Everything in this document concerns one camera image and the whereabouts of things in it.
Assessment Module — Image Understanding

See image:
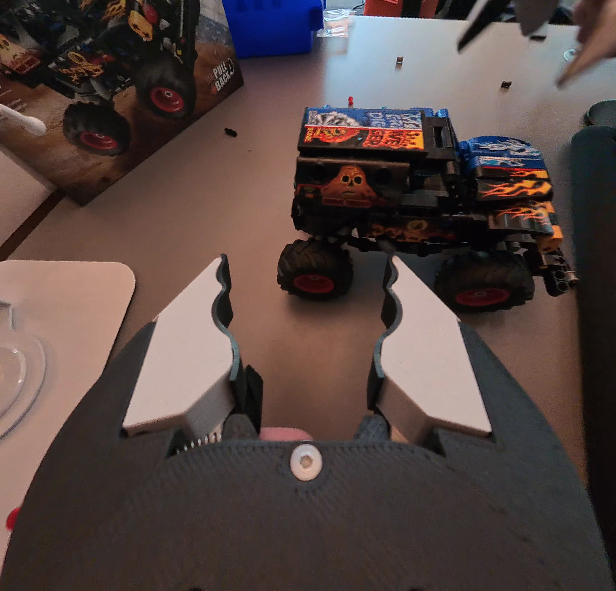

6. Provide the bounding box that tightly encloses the white book stand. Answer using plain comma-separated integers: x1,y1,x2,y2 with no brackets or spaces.
0,104,137,553

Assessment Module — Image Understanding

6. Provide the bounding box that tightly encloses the grey desk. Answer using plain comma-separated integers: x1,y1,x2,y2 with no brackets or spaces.
0,16,590,544

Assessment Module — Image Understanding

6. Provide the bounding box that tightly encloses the brick-built monster truck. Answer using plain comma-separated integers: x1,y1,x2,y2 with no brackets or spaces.
277,104,578,313

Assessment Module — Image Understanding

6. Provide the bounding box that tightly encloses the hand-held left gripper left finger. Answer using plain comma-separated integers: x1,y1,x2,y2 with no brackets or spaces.
121,254,264,441

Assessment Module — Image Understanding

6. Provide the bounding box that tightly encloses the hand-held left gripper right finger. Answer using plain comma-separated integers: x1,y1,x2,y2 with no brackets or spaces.
367,255,493,446

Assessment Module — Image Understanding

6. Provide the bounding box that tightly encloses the small clear plastic bag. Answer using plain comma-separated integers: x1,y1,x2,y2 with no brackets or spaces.
317,10,350,39

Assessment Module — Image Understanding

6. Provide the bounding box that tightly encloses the blue storage bin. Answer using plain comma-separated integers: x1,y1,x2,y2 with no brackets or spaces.
215,0,328,60

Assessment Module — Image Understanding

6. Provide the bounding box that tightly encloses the black chair armrest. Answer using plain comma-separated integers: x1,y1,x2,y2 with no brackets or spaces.
584,100,616,129

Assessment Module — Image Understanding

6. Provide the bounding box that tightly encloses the person's right hand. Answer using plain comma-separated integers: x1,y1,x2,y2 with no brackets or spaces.
557,0,616,87

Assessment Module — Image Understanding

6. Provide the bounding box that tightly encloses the monster truck toy box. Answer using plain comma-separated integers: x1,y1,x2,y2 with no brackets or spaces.
0,0,244,207

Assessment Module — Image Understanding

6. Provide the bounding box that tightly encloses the dark perforated chair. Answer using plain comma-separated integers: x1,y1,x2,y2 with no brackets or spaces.
570,125,616,553

